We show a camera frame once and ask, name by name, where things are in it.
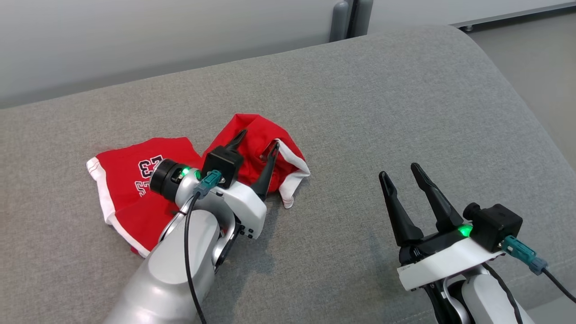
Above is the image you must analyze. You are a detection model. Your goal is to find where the red shorts white trim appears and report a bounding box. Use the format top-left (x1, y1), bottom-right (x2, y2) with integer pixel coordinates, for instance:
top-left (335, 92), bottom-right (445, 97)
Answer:
top-left (86, 113), bottom-right (311, 258)

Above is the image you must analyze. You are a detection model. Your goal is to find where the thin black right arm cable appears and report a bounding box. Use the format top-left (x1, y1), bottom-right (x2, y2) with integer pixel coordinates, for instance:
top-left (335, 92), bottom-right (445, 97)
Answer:
top-left (481, 263), bottom-right (523, 324)

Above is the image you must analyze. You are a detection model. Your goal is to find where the narrow white partition panel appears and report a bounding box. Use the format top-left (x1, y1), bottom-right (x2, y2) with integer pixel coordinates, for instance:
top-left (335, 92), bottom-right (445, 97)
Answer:
top-left (367, 0), bottom-right (576, 35)

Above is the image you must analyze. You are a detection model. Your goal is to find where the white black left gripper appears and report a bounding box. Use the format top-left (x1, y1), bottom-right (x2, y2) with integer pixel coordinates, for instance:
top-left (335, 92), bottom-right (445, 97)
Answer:
top-left (149, 129), bottom-right (281, 239)

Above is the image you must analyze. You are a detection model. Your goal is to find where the wide white partition panel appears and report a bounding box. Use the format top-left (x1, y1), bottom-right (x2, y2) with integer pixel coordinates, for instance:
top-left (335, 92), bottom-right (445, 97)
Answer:
top-left (0, 0), bottom-right (343, 109)

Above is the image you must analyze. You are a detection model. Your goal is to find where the grey partition foot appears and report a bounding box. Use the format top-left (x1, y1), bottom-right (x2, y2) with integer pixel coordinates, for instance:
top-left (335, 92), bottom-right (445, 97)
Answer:
top-left (349, 0), bottom-right (374, 38)
top-left (329, 0), bottom-right (351, 44)

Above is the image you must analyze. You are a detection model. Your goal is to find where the black right cable teal connector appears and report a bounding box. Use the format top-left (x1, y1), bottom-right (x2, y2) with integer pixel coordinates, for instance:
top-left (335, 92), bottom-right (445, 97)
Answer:
top-left (500, 235), bottom-right (576, 303)

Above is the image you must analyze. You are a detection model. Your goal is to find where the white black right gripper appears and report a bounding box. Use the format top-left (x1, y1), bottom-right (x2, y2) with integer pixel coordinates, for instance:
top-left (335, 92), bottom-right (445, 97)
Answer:
top-left (378, 162), bottom-right (505, 291)

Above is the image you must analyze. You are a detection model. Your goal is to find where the black left cable teal connector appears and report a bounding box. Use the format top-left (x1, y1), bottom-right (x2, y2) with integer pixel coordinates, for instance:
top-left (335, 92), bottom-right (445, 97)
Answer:
top-left (183, 169), bottom-right (222, 324)

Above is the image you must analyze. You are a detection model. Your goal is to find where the black cable teal connector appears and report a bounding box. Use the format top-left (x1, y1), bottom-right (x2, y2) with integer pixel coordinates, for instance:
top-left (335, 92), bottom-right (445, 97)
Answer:
top-left (500, 235), bottom-right (576, 303)
top-left (183, 169), bottom-right (222, 324)

